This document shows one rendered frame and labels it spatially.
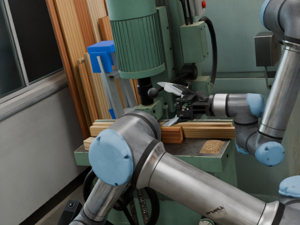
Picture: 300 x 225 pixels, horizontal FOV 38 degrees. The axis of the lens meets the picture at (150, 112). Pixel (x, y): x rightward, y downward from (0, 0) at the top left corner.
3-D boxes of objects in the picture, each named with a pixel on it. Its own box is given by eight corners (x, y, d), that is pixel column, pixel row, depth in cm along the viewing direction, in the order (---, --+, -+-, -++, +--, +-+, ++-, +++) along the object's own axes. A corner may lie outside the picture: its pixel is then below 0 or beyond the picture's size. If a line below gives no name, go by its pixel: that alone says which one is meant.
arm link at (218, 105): (229, 90, 140) (231, 114, 143) (215, 91, 142) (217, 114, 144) (224, 97, 134) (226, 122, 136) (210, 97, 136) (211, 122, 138)
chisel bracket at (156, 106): (138, 128, 170) (134, 108, 168) (151, 115, 182) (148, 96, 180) (155, 129, 167) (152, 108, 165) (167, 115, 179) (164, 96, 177)
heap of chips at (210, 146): (198, 152, 154) (198, 148, 153) (206, 141, 162) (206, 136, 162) (218, 153, 151) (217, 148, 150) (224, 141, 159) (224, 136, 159)
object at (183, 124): (94, 134, 187) (92, 123, 186) (97, 132, 189) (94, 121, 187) (232, 136, 163) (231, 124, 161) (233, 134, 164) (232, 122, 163)
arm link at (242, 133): (246, 162, 134) (243, 129, 130) (231, 148, 144) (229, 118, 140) (269, 156, 135) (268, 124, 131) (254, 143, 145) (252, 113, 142)
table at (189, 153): (63, 177, 166) (59, 163, 164) (100, 143, 192) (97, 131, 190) (217, 187, 142) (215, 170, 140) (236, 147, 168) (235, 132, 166)
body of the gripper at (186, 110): (172, 98, 139) (209, 98, 134) (181, 91, 147) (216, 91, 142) (175, 121, 141) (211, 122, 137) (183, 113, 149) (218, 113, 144)
